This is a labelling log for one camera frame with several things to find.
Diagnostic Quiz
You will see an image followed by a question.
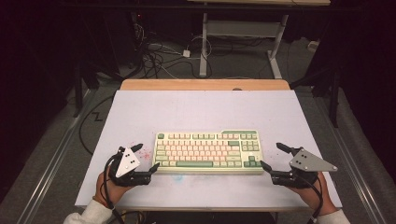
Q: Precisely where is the cream and green keyboard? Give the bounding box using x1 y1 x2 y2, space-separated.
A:
151 129 266 175

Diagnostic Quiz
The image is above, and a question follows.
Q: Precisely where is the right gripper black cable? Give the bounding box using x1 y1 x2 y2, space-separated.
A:
292 172 325 220

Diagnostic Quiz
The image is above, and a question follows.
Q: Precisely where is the tangle of black floor cables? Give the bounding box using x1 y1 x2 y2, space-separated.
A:
132 22 214 80

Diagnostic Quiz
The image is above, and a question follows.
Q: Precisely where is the white power strip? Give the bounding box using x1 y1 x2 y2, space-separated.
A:
306 39 321 52

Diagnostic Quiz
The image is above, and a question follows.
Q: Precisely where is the black floor cable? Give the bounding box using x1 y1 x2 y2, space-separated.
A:
78 94 115 156

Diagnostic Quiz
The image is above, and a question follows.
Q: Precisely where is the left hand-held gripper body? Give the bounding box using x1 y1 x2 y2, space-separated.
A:
107 146 153 188

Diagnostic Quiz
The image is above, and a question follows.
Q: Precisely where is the white table mat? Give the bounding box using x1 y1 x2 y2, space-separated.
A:
74 90 343 209

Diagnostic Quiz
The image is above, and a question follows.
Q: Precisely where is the person's left hand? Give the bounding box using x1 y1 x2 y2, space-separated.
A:
92 170 135 208

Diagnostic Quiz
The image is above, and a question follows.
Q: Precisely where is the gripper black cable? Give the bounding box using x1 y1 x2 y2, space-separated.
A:
292 172 325 220
102 153 126 224

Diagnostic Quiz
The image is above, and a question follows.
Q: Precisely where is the wooden table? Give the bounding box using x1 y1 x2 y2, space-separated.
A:
120 78 334 214

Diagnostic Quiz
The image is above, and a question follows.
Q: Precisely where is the black metal stand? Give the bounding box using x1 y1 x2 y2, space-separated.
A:
72 60 92 119
289 64 343 129

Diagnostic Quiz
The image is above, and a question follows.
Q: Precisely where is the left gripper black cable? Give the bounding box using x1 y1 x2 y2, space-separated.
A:
102 153 126 224

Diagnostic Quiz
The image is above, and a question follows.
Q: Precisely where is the person's right hand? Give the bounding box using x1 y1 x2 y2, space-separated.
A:
288 172 339 217

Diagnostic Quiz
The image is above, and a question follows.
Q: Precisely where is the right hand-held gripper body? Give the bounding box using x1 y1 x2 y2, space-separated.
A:
270 146 339 189

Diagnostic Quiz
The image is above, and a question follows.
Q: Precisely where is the white metal desk frame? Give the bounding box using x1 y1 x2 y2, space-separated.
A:
187 0 332 79

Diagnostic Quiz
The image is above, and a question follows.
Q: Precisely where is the aluminium floor rail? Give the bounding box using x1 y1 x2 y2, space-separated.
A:
16 88 96 224
310 92 389 224

